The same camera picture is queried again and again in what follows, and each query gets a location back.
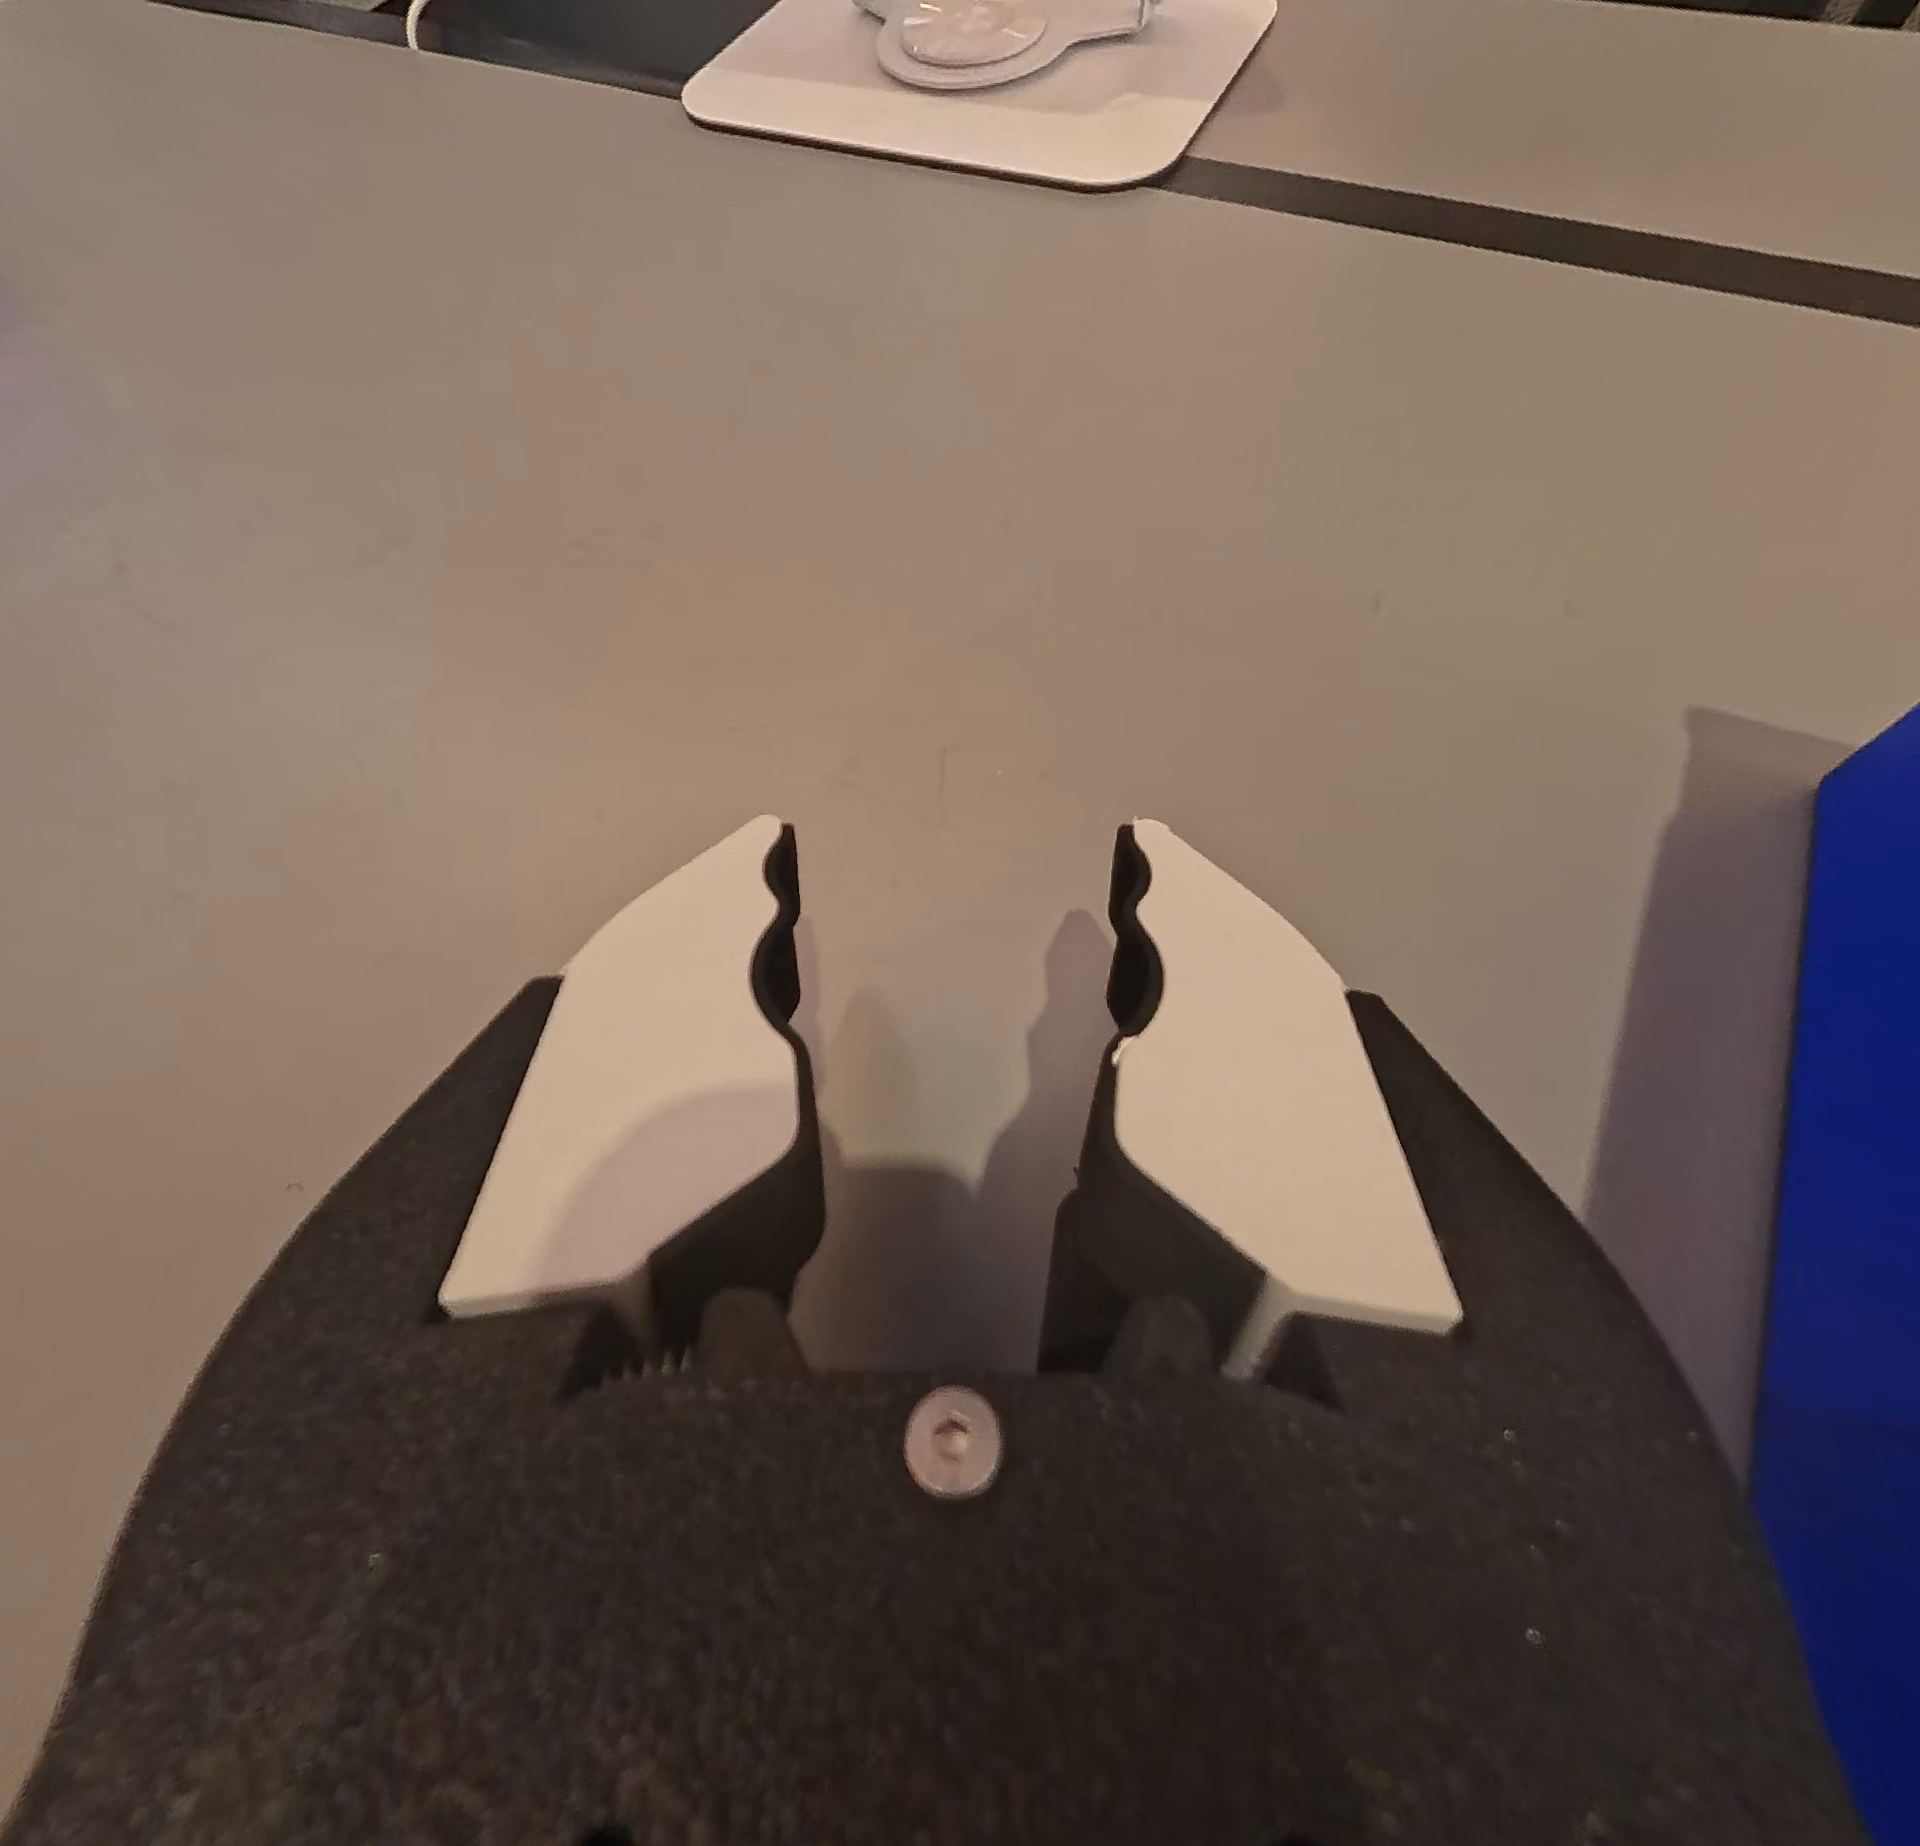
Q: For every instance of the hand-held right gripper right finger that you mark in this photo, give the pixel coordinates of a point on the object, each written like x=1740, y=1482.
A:
x=1275, y=1125

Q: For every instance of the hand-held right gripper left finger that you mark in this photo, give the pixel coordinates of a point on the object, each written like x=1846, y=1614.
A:
x=646, y=1096

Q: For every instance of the blue plastic bin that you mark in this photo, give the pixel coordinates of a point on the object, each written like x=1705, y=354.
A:
x=1861, y=1277

